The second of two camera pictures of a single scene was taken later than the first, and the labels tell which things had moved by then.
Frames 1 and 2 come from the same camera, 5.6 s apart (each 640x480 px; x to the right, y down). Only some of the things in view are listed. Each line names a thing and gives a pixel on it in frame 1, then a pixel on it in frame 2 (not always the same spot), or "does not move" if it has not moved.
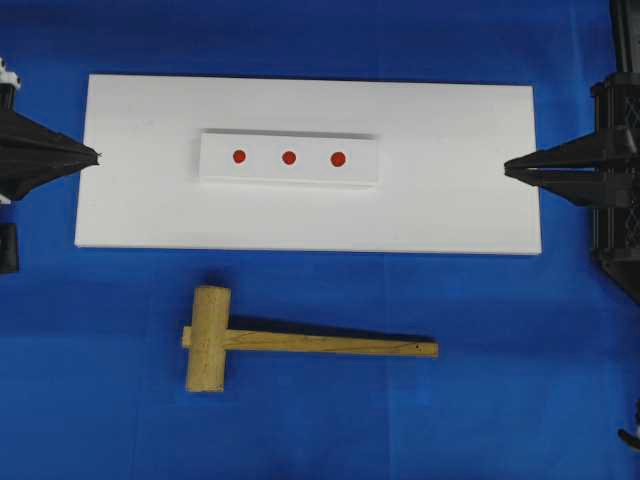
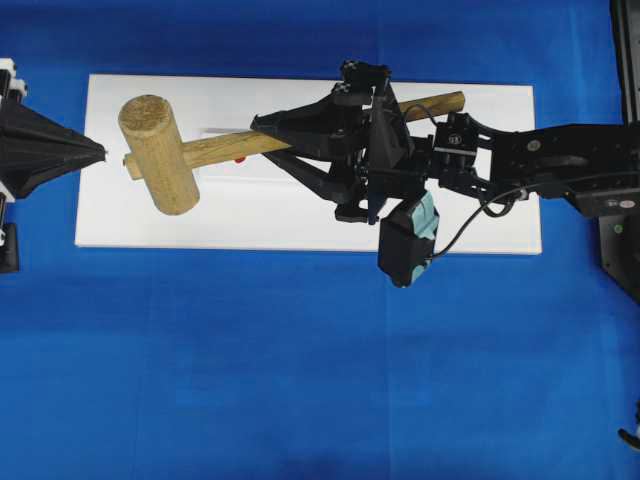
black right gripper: [601, 169] to [363, 113]
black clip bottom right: [632, 439] does not move
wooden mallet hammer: [210, 335] to [166, 163]
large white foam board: [279, 164] does not move
